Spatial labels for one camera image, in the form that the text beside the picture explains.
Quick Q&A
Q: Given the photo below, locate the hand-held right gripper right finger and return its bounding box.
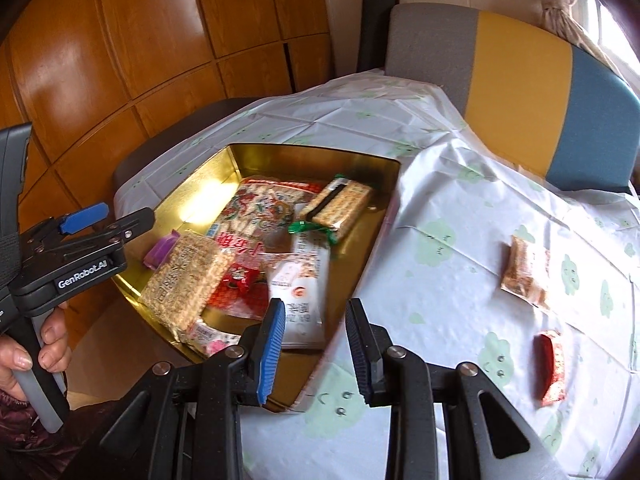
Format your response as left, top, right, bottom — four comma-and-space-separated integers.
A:
345, 297, 566, 480

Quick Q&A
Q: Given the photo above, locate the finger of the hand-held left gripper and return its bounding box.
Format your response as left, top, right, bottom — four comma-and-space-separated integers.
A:
21, 202, 110, 248
32, 207, 156, 261

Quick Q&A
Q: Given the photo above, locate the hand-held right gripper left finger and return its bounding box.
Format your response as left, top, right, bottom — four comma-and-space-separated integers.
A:
75, 297, 287, 480

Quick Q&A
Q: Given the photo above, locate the purple candy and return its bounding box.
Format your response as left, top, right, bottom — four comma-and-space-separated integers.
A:
143, 230, 181, 271

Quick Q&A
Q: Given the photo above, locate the white snack pouch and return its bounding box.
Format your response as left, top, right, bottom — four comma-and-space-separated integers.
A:
265, 247, 331, 351

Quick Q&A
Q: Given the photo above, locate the pink white snack bar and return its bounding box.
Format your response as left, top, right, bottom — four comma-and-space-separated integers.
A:
182, 320, 241, 358

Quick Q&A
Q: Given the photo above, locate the large rice cake packet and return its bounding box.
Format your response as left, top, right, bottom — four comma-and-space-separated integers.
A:
139, 232, 236, 343

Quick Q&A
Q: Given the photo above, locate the gold tin box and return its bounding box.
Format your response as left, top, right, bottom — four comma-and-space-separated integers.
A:
111, 143, 402, 413

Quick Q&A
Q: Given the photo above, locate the small red candy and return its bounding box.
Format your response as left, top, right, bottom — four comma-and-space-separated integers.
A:
222, 262, 266, 293

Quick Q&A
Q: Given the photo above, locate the red patterned snack bag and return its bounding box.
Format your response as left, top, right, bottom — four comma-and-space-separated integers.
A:
207, 176, 326, 321

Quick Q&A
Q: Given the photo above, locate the yellow cracker packet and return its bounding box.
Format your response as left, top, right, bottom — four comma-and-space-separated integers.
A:
289, 175, 373, 246

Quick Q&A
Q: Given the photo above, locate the small clear snack packet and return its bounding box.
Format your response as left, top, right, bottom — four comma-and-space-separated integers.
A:
500, 235, 553, 311

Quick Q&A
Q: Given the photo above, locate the red snack packet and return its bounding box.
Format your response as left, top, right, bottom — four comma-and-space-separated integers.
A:
532, 330, 568, 408

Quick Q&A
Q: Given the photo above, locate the person's left hand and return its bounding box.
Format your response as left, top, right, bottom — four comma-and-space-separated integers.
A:
0, 305, 73, 401

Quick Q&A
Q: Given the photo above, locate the white cloud print tablecloth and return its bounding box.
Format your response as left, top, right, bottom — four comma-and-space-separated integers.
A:
114, 67, 640, 480

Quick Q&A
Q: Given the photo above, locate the wooden wardrobe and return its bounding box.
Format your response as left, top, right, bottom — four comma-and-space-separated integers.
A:
0, 0, 333, 361

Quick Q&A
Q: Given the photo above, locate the grey yellow blue sofa back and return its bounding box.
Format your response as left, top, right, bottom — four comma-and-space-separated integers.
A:
385, 2, 632, 193

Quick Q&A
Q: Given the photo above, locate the window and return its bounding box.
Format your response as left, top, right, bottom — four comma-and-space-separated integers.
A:
582, 0, 626, 61

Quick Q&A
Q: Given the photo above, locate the black padded post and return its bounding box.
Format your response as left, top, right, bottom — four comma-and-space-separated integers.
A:
356, 0, 398, 73

